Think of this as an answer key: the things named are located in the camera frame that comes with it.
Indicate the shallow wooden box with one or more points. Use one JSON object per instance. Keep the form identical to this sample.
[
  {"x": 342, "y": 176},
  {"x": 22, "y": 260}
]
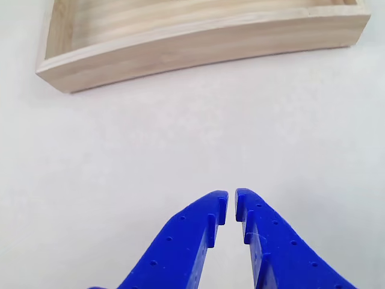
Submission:
[{"x": 180, "y": 45}]

